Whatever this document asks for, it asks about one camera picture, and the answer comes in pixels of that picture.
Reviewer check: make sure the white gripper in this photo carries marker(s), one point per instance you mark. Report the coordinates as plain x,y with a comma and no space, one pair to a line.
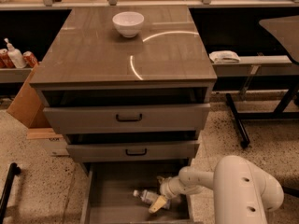
168,188

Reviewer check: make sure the clear plastic water bottle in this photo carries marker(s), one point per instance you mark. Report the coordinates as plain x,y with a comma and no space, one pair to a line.
148,197

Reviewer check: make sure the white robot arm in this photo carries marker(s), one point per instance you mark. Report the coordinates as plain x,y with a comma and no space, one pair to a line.
242,191

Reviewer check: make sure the grey middle drawer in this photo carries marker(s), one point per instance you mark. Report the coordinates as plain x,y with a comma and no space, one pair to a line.
147,151

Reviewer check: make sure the grey open bottom drawer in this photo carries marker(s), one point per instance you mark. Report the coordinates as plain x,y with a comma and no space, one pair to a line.
110,200

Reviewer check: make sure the grey drawer cabinet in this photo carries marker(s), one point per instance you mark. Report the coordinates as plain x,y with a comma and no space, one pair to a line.
90,64

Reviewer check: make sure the grey top drawer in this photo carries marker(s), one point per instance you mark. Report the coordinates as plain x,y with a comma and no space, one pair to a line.
127,119

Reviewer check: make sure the white pump dispenser bottle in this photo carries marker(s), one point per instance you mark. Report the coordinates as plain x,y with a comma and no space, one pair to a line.
15,55

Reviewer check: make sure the white cardboard box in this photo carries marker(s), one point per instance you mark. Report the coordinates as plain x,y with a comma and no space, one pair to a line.
53,143

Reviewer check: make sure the black chair base foot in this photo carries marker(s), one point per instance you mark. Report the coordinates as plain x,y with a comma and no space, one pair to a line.
292,192

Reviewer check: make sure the folded white cloth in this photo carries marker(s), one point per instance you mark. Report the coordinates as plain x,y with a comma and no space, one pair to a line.
224,56

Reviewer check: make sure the black stand foot left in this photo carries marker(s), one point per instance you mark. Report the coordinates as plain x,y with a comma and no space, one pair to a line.
13,170

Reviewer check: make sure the white ceramic bowl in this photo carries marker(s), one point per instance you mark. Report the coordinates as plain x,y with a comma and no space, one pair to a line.
129,23

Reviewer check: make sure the red soda can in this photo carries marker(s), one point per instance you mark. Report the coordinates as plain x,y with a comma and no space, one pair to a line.
30,58
5,58

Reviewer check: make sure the grey left shelf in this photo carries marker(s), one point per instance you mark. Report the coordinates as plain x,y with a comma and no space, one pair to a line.
14,75

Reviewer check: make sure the red soda can left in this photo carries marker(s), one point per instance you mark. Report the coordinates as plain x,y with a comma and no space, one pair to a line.
5,58

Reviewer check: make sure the grey side table top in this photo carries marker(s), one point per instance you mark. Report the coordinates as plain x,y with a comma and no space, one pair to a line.
286,31

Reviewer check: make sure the black table leg frame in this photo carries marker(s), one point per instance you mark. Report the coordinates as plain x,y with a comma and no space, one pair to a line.
278,113

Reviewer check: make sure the grey right shelf rail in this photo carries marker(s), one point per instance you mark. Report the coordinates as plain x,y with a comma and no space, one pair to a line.
262,66

